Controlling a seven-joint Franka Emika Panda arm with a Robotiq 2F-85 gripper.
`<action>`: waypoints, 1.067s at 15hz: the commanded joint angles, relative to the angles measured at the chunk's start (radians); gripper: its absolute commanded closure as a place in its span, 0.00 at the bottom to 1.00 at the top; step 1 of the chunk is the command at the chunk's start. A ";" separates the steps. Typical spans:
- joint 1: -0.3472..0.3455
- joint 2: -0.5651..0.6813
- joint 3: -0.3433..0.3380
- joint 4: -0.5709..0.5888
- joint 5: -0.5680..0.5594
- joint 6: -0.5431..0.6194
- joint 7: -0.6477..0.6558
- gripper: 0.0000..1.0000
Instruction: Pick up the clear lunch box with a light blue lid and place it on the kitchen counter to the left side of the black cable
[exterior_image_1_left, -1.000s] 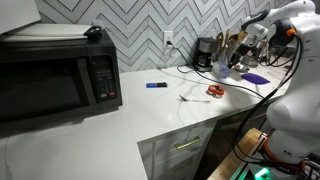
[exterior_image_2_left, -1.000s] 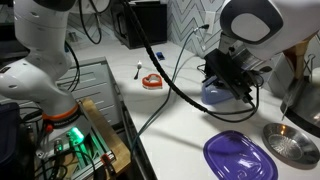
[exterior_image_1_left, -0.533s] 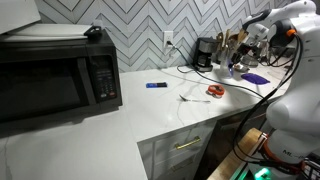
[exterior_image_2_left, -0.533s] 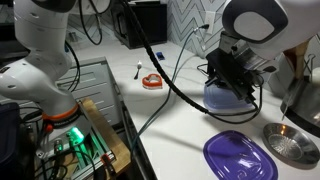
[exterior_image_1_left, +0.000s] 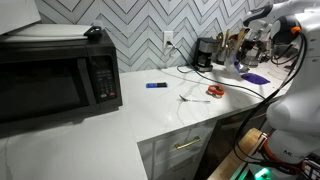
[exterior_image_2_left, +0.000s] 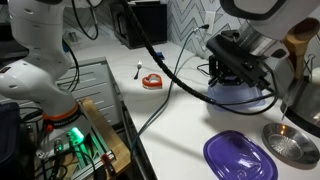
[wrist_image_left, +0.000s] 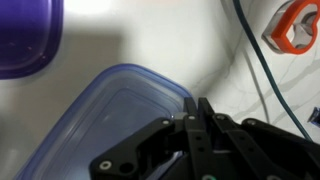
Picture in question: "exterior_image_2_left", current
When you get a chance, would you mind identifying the wooden ladle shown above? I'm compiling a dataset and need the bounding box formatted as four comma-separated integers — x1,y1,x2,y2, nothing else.
282,17,320,80

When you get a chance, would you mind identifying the white kitchen base cabinet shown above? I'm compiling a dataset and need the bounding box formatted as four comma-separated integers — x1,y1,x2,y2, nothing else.
56,56,123,128

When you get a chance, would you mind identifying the black microwave oven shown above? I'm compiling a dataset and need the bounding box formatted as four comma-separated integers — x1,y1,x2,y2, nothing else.
109,1,169,50

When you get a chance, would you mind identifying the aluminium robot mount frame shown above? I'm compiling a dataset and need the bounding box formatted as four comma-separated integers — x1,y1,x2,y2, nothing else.
33,133,118,180

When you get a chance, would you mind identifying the steel pot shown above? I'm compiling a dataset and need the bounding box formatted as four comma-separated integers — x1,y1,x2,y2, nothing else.
279,75,320,138

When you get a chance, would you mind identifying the dark storage bin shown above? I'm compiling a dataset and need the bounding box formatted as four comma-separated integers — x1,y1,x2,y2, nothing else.
0,101,25,180

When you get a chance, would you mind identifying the clear lunch box blue lid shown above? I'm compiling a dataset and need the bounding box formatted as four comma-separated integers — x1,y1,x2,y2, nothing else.
206,81,265,113

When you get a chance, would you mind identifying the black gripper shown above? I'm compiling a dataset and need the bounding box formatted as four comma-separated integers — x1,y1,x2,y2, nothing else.
207,54,244,88

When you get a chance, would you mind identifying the purple plastic lid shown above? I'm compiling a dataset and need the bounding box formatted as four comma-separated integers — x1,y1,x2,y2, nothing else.
203,129,279,180

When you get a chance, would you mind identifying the red handled clamp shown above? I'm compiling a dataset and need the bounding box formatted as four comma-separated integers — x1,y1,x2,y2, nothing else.
100,152,117,176

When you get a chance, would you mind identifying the steel strainer bowl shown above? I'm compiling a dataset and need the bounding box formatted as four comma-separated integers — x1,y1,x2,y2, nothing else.
262,122,320,166

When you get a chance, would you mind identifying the wooden board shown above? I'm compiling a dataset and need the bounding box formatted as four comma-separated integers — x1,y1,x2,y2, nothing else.
79,96,132,176

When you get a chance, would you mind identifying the blue bottle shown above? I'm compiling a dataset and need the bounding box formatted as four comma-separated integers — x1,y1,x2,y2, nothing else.
62,39,73,54

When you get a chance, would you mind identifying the thin black appliance cord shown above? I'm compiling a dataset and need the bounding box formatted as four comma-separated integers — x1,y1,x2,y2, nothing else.
196,62,212,77

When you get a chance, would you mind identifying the orange heart cookie cutter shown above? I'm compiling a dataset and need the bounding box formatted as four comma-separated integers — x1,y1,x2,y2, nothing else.
141,73,164,91

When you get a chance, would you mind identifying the metal spoon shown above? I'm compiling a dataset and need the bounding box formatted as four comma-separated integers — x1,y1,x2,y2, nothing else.
133,60,144,81

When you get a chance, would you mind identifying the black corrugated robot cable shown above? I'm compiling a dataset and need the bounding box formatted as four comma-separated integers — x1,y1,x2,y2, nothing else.
119,0,280,116

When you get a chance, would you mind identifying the small grey cup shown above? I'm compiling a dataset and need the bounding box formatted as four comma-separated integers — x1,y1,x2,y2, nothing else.
68,30,81,43

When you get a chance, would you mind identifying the white wall outlet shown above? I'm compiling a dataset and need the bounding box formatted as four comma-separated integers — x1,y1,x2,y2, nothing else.
203,11,217,35

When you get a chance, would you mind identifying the teal power cable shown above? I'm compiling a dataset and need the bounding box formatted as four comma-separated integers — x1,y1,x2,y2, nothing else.
128,23,210,180

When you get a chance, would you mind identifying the thin black hanging cable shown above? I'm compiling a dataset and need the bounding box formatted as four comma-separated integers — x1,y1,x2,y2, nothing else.
70,0,100,42

